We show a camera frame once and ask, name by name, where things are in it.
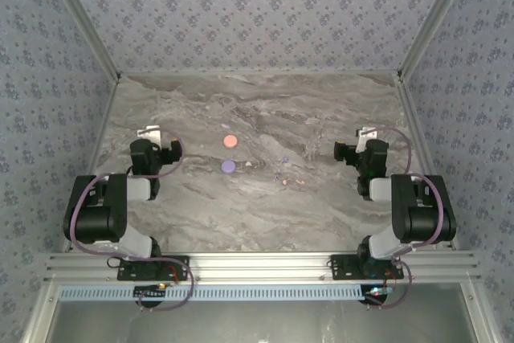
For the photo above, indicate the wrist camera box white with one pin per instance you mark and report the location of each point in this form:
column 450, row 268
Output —
column 149, row 133
column 364, row 136

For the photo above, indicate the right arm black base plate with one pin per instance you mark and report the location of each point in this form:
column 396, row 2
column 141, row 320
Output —
column 341, row 268

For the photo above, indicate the aluminium mounting rail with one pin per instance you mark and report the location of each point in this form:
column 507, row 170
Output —
column 257, row 266

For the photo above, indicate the purple round charging case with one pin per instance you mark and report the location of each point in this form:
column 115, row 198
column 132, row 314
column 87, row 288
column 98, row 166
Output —
column 228, row 167

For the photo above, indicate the aluminium frame leg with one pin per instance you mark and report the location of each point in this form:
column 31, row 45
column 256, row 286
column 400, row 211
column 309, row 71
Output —
column 480, row 315
column 40, row 315

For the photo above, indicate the aluminium corner post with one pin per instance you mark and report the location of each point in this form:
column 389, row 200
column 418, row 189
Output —
column 82, row 13
column 435, row 13

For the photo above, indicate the grey metal sheet panel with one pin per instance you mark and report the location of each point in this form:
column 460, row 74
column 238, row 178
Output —
column 257, row 323

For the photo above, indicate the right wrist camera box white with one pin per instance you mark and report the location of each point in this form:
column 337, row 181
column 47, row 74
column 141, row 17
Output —
column 364, row 136

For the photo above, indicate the pink round charging case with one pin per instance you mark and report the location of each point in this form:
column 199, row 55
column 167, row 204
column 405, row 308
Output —
column 230, row 141

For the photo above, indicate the purple earbud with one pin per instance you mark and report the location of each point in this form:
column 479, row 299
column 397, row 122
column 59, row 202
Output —
column 276, row 176
column 285, row 159

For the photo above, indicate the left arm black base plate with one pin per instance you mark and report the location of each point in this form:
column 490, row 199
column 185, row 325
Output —
column 182, row 262

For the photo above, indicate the aluminium table side rail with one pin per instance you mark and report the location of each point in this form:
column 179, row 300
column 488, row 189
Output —
column 99, row 138
column 415, row 110

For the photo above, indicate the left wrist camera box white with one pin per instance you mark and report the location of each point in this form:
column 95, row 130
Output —
column 149, row 133

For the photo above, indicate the thin aluminium table edge strip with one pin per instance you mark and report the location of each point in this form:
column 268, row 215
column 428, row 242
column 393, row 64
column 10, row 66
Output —
column 257, row 73

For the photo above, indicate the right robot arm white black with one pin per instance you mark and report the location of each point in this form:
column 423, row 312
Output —
column 417, row 206

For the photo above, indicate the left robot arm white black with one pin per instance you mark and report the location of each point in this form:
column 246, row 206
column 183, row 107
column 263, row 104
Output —
column 100, row 206

